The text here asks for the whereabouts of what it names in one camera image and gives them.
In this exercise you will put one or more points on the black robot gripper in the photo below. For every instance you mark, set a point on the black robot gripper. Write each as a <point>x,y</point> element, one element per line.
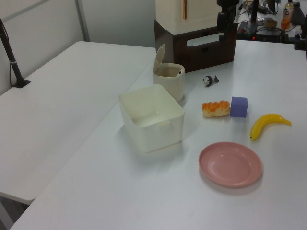
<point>227,3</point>

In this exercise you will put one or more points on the cream trash can with lid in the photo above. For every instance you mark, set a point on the cream trash can with lid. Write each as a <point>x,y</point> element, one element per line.
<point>171,83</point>

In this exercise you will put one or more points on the black background stand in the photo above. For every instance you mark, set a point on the black background stand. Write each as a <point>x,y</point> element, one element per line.
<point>253,12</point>

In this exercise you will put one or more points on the cream toy refrigerator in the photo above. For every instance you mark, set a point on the cream toy refrigerator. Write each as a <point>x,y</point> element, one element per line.
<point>189,14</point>

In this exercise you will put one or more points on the dark brown wooden box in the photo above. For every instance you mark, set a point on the dark brown wooden box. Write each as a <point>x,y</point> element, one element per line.
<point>206,51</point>

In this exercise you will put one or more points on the small brown cardboard box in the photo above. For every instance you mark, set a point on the small brown cardboard box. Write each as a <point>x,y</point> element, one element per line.
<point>270,23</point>

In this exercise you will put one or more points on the orange drink bottle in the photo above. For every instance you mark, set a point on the orange drink bottle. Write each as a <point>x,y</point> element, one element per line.
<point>286,15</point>

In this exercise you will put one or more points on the small panda figurine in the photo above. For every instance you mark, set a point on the small panda figurine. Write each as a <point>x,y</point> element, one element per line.
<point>210,80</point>

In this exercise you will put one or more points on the black table clamp device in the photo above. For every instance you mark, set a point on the black table clamp device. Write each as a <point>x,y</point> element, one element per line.
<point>299,42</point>

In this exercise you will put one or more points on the purple cube block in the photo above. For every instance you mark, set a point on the purple cube block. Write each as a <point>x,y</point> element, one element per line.
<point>238,107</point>

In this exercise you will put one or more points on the toy bread loaf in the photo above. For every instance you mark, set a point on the toy bread loaf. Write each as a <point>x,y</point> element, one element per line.
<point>216,109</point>

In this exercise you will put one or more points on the yellow toy banana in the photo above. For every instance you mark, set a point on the yellow toy banana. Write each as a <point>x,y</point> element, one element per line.
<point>263,122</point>

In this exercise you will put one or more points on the white plastic storage box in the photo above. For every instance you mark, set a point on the white plastic storage box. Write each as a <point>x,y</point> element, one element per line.
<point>149,115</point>

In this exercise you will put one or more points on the pink plastic plate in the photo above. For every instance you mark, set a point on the pink plastic plate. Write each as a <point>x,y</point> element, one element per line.
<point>230,164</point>

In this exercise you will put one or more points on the grey partition post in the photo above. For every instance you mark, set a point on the grey partition post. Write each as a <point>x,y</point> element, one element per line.
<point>82,20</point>

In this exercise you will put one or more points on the black clamped camera pole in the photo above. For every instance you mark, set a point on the black clamped camera pole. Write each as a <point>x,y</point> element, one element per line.
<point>12,60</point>

